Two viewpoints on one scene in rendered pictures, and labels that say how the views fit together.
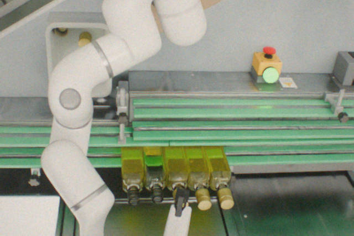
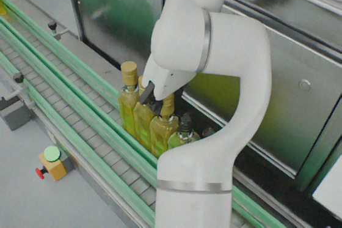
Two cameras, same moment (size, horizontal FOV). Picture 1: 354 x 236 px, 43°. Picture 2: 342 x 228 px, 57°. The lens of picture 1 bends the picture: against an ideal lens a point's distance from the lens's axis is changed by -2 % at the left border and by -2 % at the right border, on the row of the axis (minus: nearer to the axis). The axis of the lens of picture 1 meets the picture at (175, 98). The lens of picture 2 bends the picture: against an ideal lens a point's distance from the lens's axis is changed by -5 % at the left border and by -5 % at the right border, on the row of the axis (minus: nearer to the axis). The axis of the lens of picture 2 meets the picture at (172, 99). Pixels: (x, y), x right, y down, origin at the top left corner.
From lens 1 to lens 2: 0.62 m
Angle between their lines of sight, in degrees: 21
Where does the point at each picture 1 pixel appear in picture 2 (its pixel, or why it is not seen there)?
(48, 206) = (329, 195)
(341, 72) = (19, 114)
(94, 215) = (187, 156)
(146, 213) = (229, 112)
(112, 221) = (266, 129)
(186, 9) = not seen: outside the picture
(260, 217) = (143, 41)
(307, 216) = (112, 19)
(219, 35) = (62, 219)
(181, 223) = (149, 71)
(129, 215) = not seen: hidden behind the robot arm
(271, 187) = not seen: hidden behind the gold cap
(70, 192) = (195, 217)
